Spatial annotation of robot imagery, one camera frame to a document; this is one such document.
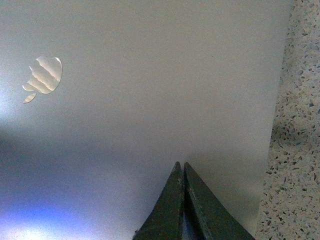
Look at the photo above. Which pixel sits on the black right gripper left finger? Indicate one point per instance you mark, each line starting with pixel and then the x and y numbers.
pixel 165 221

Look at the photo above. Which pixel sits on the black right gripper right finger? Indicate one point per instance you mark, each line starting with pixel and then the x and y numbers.
pixel 208 216

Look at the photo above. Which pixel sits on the grey laptop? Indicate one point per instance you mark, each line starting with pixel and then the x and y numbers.
pixel 100 98

